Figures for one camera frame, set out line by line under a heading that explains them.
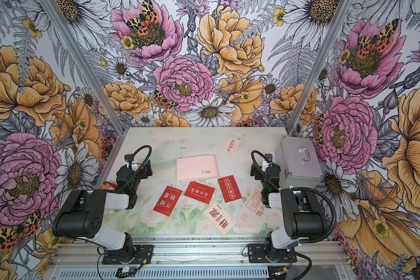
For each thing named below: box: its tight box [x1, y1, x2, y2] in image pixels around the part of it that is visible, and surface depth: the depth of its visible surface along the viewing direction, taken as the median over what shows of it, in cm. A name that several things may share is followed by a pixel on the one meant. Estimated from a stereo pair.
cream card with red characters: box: [202, 201, 237, 237], surface depth 86 cm
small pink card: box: [222, 135, 242, 155], surface depth 117 cm
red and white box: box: [99, 180, 119, 191], surface depth 93 cm
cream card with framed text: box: [244, 187, 266, 217], surface depth 91 cm
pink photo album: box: [176, 154, 219, 183], surface depth 101 cm
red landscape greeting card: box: [183, 181, 216, 205], surface depth 94 cm
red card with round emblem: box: [217, 175, 243, 203], surface depth 96 cm
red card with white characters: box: [152, 185, 183, 217], surface depth 91 cm
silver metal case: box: [275, 135, 324, 189], surface depth 89 cm
